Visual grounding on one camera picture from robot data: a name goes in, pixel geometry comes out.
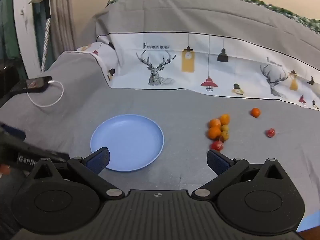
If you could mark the black gooseneck holder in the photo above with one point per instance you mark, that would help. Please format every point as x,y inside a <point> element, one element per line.
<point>47,2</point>

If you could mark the grey printed quilt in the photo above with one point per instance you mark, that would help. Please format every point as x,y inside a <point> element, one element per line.
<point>175,25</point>

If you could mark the small orange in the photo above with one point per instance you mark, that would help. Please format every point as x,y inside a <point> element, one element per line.
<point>214,133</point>
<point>255,112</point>
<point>215,123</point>
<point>225,118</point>

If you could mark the teal curtain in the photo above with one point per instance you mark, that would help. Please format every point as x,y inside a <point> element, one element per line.
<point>8,17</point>

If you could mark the small red fruit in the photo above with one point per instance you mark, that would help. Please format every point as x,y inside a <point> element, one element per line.
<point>217,145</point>
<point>270,132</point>

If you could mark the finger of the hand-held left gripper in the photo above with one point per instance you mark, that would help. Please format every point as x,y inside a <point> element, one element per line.
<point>58,157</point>
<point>13,131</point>

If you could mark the white window frame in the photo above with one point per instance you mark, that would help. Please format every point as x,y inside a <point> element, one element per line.
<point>25,30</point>

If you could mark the grey curtain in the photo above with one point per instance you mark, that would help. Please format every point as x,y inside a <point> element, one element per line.
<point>63,25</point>

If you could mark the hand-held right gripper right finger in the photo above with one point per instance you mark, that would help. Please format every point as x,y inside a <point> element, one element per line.
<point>217,162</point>

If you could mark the small yellow-green fruit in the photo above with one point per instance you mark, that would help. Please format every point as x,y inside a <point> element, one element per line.
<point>225,127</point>
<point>225,136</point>

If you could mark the person's left hand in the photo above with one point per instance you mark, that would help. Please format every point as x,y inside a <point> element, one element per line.
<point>4,171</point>

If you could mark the light blue plate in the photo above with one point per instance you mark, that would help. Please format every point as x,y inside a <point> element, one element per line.
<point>130,140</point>

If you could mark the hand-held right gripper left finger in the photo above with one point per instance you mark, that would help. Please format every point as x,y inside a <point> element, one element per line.
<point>98,160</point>

